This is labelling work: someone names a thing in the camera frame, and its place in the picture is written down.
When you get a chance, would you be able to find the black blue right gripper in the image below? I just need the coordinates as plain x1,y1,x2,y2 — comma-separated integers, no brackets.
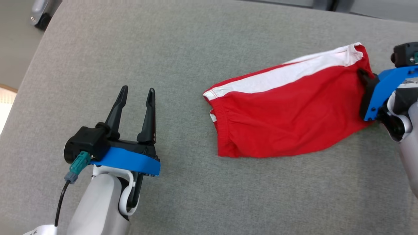
357,66,418,121

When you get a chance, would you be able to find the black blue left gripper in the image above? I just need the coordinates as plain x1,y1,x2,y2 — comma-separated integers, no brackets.
90,85,161,177

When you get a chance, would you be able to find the grey black caster wheel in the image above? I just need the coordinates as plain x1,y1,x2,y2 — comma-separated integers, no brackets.
30,0,62,31

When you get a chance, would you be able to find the left teal plug black cable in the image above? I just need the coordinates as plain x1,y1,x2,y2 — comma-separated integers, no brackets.
54,151,91,227

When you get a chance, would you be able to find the red shorts white label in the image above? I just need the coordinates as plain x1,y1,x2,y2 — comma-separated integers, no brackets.
203,42,376,159

